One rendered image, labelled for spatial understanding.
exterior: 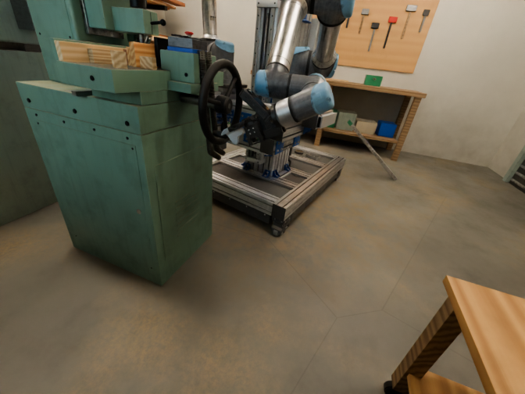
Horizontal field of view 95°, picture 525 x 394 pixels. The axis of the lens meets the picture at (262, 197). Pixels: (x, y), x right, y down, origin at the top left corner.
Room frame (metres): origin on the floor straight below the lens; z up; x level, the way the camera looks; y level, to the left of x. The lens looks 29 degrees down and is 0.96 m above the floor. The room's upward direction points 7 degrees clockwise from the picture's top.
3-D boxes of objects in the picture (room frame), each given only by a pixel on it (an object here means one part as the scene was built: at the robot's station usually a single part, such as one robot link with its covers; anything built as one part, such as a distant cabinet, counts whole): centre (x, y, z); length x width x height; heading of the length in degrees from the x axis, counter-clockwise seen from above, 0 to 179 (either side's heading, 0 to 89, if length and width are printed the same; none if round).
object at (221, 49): (1.71, 0.35, 0.98); 0.13 x 0.12 x 0.14; 50
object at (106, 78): (0.99, 0.40, 0.87); 0.61 x 0.30 x 0.06; 162
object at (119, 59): (0.76, 0.45, 0.92); 0.04 x 0.03 x 0.04; 39
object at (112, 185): (1.05, 0.62, 0.35); 0.58 x 0.45 x 0.71; 72
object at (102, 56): (1.10, 0.48, 0.92); 0.60 x 0.02 x 0.04; 162
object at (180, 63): (0.97, 0.32, 0.91); 0.15 x 0.14 x 0.09; 162
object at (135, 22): (1.02, 0.52, 1.03); 0.14 x 0.07 x 0.09; 72
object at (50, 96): (1.05, 0.62, 0.76); 0.57 x 0.45 x 0.09; 72
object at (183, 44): (0.97, 0.31, 0.99); 0.13 x 0.11 x 0.06; 162
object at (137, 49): (0.99, 0.44, 0.94); 0.23 x 0.02 x 0.07; 162
